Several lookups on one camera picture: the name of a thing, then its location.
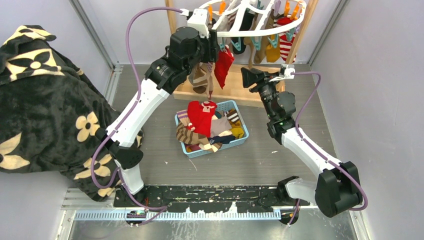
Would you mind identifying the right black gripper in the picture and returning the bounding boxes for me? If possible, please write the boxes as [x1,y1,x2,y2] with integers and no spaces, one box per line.
[241,67,282,119]

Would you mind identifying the beige maroon-toe sock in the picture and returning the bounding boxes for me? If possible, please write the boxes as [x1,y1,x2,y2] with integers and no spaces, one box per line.
[206,62,214,100]

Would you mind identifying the white oval clip hanger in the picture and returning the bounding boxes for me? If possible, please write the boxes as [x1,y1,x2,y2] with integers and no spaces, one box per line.
[198,0,308,38]

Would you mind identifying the brown beige striped sock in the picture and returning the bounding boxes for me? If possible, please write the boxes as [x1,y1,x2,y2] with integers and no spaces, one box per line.
[176,122,224,153]

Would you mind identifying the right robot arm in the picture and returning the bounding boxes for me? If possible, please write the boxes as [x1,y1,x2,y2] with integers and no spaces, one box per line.
[240,64,369,223]

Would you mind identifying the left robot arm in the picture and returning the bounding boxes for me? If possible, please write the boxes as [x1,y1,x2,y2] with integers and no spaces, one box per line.
[95,26,219,207]

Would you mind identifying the wooden hanger stand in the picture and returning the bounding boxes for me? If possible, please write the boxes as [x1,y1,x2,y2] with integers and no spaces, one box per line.
[173,0,317,107]

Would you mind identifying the mustard yellow hanging sock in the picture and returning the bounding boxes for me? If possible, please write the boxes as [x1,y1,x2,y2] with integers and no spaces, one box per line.
[265,34,280,63]

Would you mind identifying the brown striped hanging sock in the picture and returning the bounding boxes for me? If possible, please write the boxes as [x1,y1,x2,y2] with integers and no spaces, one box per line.
[188,63,208,94]

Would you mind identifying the red white striped sock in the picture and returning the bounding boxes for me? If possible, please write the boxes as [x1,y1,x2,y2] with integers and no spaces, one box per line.
[273,16,299,62]

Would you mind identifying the black hanging sock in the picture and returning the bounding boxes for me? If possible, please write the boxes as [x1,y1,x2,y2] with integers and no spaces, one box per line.
[230,11,255,55]

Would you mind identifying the grey sock in basket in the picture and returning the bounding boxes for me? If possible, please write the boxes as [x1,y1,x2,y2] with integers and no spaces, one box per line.
[210,116,232,138]

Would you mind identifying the red white patterned sock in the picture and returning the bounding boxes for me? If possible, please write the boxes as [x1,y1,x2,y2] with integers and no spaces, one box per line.
[187,101,217,137]

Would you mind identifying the light blue plastic basket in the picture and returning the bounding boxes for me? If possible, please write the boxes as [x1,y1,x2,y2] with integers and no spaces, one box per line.
[180,100,250,159]

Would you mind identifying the purple striped beige sock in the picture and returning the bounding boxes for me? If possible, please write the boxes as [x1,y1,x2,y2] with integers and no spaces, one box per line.
[176,109,190,126]

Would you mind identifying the black floral blanket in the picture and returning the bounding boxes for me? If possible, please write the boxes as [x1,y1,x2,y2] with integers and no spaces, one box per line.
[0,25,122,202]

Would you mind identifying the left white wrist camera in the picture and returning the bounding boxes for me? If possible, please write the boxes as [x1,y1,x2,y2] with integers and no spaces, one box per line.
[187,8,210,39]

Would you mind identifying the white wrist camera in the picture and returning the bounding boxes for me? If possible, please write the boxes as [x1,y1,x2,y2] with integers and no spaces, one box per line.
[269,64,296,82]
[187,8,210,39]

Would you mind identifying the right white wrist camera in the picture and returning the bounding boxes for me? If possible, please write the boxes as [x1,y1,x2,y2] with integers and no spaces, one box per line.
[269,64,296,82]

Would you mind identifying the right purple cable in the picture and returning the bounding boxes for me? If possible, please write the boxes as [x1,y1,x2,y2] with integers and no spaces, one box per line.
[286,70,369,227]

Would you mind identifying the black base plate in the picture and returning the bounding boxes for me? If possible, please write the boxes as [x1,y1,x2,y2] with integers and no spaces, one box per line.
[133,185,296,214]

